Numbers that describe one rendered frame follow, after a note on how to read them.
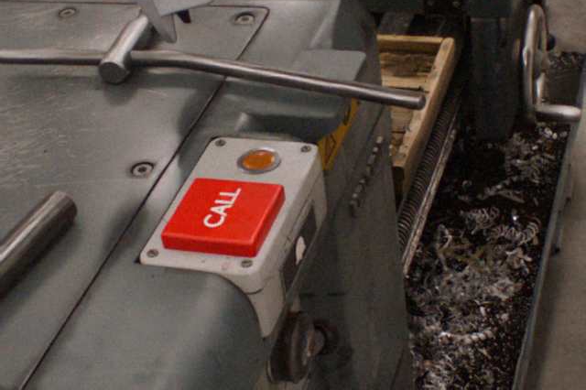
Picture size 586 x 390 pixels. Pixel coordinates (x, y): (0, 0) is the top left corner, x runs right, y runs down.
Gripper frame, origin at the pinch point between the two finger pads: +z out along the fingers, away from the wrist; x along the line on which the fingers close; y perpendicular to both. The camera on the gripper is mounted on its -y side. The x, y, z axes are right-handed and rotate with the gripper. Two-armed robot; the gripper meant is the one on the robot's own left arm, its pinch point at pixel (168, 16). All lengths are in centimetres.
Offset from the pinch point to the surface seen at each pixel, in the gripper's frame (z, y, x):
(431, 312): 73, 4, 50
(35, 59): 2.7, -10.7, -2.5
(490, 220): 75, 9, 74
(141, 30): 2.3, -3.4, 1.7
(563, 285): 130, 14, 123
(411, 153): 40, 6, 41
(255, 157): 3.7, 10.3, -11.7
